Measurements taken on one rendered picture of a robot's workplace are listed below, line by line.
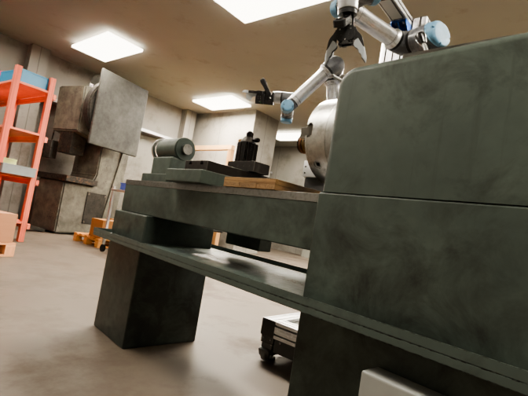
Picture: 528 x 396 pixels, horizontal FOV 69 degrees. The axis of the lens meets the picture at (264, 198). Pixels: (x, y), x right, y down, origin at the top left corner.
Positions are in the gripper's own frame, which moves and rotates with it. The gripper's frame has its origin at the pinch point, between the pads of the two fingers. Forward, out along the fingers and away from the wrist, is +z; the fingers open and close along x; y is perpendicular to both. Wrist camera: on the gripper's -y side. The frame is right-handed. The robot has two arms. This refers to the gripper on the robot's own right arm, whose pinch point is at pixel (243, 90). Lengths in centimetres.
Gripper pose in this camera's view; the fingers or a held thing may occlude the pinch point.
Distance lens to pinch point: 256.5
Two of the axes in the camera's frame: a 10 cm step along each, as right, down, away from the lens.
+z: -9.7, -1.5, 1.9
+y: -1.0, 9.7, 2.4
